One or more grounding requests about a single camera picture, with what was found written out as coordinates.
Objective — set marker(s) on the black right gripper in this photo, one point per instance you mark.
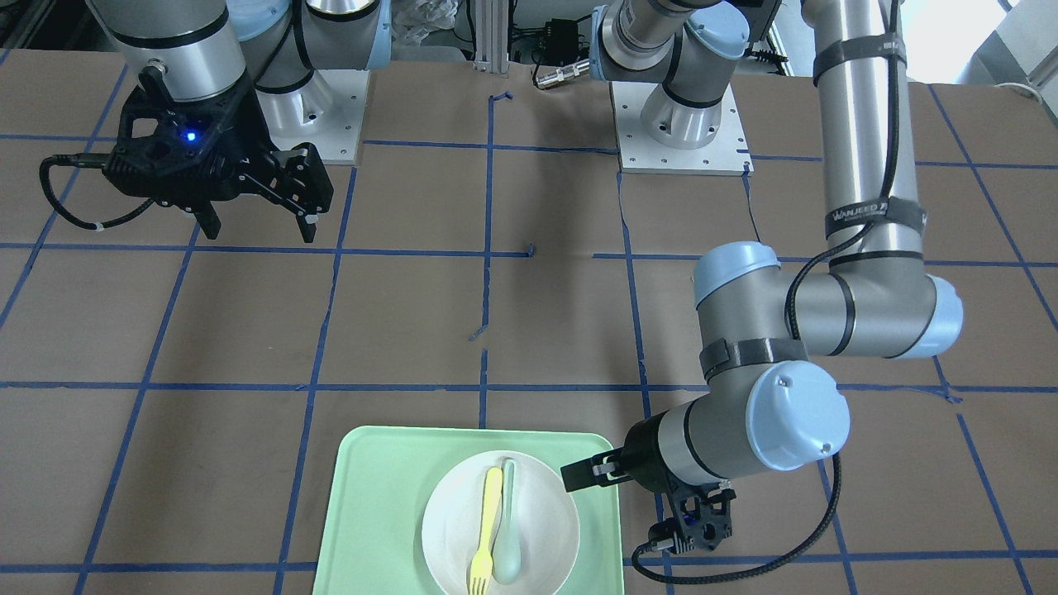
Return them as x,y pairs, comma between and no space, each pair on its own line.
245,157

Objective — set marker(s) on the yellow plastic fork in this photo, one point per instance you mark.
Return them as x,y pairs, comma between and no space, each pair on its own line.
481,567

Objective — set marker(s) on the teal plastic spoon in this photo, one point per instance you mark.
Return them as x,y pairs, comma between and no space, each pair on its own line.
507,548

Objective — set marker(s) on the aluminium frame post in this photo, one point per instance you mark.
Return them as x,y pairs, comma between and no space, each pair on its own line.
492,21

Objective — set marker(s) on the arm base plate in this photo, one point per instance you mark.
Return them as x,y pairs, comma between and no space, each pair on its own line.
656,135
327,112

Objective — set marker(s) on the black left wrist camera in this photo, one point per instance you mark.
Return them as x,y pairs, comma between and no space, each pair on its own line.
700,520

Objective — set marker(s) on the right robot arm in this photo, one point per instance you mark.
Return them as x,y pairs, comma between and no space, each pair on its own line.
200,48

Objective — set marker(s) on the light green tray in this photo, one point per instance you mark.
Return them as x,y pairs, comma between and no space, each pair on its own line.
384,477

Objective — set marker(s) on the white round plate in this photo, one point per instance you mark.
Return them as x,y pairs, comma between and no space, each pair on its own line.
544,513

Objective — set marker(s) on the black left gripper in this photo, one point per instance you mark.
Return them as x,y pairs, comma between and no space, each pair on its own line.
643,454

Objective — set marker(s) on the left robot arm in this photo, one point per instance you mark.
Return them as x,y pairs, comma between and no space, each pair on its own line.
769,408

